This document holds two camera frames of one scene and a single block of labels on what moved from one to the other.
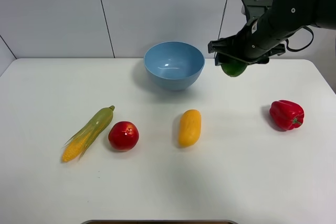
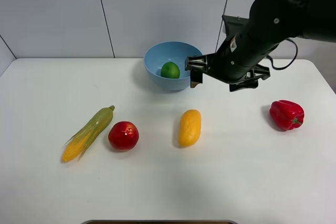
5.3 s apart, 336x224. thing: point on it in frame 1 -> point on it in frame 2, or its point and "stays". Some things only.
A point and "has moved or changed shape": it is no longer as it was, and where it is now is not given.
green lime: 233,68 has moved or changed shape
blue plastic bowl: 174,65 stays
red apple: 123,136 stays
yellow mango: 189,128 stays
